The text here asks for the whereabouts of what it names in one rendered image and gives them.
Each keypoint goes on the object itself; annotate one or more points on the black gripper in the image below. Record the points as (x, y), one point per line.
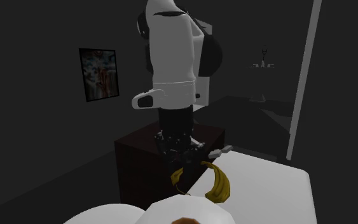
(176, 122)

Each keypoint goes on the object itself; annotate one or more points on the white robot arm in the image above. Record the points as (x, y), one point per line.
(172, 56)

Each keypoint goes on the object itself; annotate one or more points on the small grey angled piece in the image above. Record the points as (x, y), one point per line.
(220, 151)

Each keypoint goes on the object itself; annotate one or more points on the dark red robot stand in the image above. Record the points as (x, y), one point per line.
(135, 170)

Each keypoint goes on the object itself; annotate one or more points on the yellow banana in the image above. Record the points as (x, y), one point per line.
(220, 186)

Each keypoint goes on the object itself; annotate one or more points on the white rounded object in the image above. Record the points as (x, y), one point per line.
(191, 208)
(110, 215)

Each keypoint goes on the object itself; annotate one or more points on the brown round object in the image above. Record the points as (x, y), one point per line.
(185, 221)

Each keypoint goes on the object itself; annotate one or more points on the white table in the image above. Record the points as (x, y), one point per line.
(265, 192)

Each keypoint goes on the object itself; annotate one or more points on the black framed wall picture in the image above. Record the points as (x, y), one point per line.
(99, 74)

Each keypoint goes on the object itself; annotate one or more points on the grey door frame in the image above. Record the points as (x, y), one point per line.
(302, 80)

